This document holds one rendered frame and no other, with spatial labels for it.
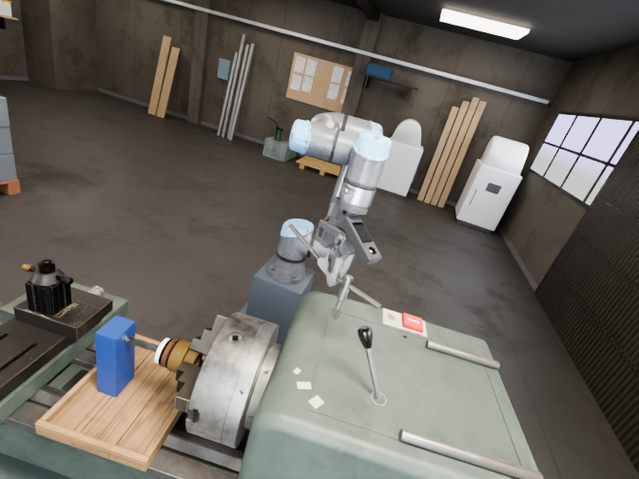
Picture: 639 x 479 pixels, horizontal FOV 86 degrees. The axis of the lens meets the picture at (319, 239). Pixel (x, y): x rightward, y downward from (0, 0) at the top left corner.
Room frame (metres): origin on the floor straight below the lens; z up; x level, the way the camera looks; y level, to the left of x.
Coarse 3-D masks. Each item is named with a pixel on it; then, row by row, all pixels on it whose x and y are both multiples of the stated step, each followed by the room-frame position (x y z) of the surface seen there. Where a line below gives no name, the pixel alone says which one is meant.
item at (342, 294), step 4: (344, 276) 0.69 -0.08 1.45; (348, 276) 0.70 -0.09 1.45; (344, 280) 0.69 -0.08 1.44; (348, 280) 0.68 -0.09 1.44; (352, 280) 0.69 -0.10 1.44; (344, 284) 0.68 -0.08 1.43; (348, 284) 0.68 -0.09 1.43; (340, 288) 0.69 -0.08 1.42; (344, 288) 0.68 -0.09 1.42; (340, 292) 0.68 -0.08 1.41; (344, 292) 0.68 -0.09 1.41; (348, 292) 0.69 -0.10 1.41; (340, 296) 0.68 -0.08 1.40; (344, 296) 0.68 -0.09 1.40; (340, 300) 0.68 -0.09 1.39; (344, 300) 0.68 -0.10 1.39; (336, 304) 0.68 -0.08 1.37; (340, 304) 0.68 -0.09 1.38; (336, 308) 0.68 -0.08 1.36; (340, 308) 0.68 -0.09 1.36; (332, 312) 0.68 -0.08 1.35; (336, 312) 0.67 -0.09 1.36; (332, 316) 0.68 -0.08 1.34; (336, 316) 0.67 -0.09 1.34
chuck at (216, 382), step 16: (240, 320) 0.69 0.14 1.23; (256, 320) 0.72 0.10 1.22; (224, 336) 0.63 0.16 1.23; (208, 352) 0.58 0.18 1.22; (224, 352) 0.59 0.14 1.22; (240, 352) 0.60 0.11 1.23; (208, 368) 0.56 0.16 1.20; (224, 368) 0.56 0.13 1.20; (240, 368) 0.57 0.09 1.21; (208, 384) 0.54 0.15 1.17; (224, 384) 0.54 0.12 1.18; (192, 400) 0.52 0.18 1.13; (208, 400) 0.52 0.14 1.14; (224, 400) 0.52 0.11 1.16; (208, 416) 0.51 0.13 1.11; (224, 416) 0.51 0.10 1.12; (192, 432) 0.52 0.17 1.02; (208, 432) 0.50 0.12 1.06
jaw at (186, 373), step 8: (184, 368) 0.62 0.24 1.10; (192, 368) 0.62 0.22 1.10; (200, 368) 0.63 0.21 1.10; (176, 376) 0.61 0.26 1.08; (184, 376) 0.59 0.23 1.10; (192, 376) 0.60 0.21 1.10; (184, 384) 0.57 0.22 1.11; (192, 384) 0.58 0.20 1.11; (184, 392) 0.55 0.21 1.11; (176, 400) 0.53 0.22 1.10; (184, 400) 0.53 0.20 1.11; (176, 408) 0.53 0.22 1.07; (184, 408) 0.53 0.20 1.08; (192, 416) 0.51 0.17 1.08
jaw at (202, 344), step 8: (216, 320) 0.72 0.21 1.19; (224, 320) 0.72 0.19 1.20; (208, 328) 0.72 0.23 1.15; (216, 328) 0.71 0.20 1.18; (200, 336) 0.71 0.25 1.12; (208, 336) 0.69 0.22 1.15; (192, 344) 0.68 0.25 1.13; (200, 344) 0.68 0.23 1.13; (208, 344) 0.68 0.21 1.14; (200, 352) 0.67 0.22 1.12
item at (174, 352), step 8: (168, 344) 0.66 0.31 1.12; (176, 344) 0.67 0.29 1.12; (184, 344) 0.67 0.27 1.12; (168, 352) 0.65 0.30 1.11; (176, 352) 0.65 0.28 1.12; (184, 352) 0.65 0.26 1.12; (192, 352) 0.67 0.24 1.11; (160, 360) 0.63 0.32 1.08; (168, 360) 0.63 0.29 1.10; (176, 360) 0.63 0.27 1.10; (184, 360) 0.64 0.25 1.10; (192, 360) 0.65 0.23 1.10; (200, 360) 0.69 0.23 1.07; (168, 368) 0.63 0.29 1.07; (176, 368) 0.63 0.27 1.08
